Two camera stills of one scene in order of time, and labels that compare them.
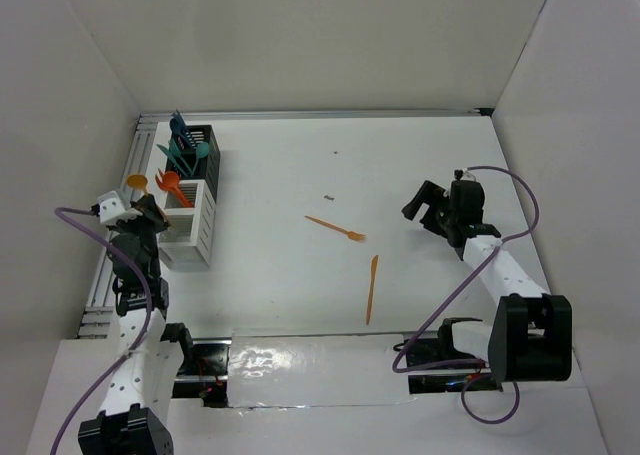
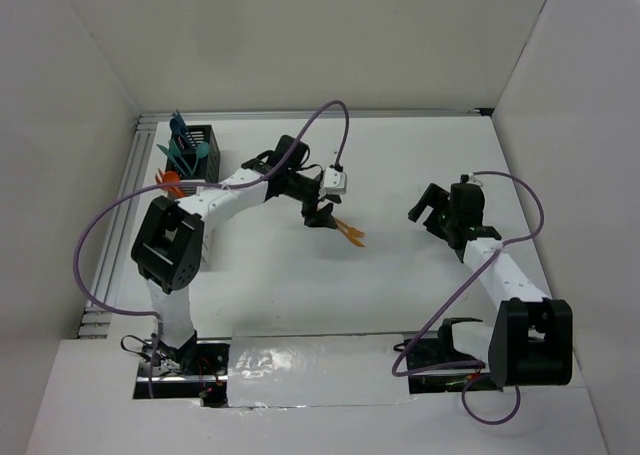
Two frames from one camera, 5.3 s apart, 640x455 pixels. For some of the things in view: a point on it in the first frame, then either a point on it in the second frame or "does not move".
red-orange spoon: [171, 180] does not move
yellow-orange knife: [374, 271] -> [350, 237]
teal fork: [175, 150] does not move
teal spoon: [202, 150] does not move
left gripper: [149, 214] -> [319, 218]
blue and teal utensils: [181, 129] does not move
